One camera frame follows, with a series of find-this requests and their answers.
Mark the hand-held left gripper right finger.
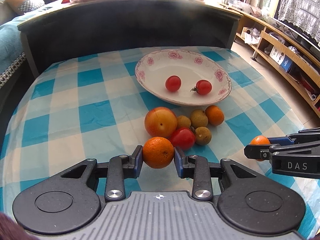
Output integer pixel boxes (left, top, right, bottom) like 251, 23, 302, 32
174, 147, 258, 202

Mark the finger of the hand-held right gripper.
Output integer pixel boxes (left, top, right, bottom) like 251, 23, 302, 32
244, 141, 320, 160
266, 127, 320, 145

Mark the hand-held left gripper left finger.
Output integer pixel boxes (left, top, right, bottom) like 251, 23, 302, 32
61, 145, 143, 202

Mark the small orange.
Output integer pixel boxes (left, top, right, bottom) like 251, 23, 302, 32
205, 105, 225, 127
250, 135, 271, 161

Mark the large orange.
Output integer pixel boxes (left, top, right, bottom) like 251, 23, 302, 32
142, 136, 175, 169

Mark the brown longan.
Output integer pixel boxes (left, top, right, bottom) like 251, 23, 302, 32
176, 115, 192, 130
190, 109, 209, 128
194, 126, 212, 146

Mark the large orange-red tomato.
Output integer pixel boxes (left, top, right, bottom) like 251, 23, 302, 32
144, 107, 178, 138

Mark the white floral plate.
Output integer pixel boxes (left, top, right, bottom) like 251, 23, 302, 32
135, 50, 232, 107

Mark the blue white checked tablecloth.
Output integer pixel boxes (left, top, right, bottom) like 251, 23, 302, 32
0, 45, 320, 240

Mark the blue box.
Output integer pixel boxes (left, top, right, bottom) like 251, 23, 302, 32
279, 55, 293, 72

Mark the red cherry tomato with stem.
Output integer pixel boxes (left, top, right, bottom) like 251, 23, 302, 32
190, 79, 213, 96

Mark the white box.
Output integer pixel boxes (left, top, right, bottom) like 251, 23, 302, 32
270, 45, 288, 64

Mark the wooden media shelf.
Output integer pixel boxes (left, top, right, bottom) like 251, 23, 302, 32
217, 2, 320, 118

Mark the white lace cloth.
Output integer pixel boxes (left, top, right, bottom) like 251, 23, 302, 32
278, 0, 320, 40

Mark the television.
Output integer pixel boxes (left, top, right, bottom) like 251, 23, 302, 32
273, 0, 320, 48

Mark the dark coffee table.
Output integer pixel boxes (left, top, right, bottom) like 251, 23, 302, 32
17, 0, 244, 77

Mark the dark red clothing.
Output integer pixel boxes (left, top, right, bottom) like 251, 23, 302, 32
0, 212, 19, 240

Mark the grey blue sofa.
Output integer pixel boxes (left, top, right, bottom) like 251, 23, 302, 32
0, 12, 34, 88

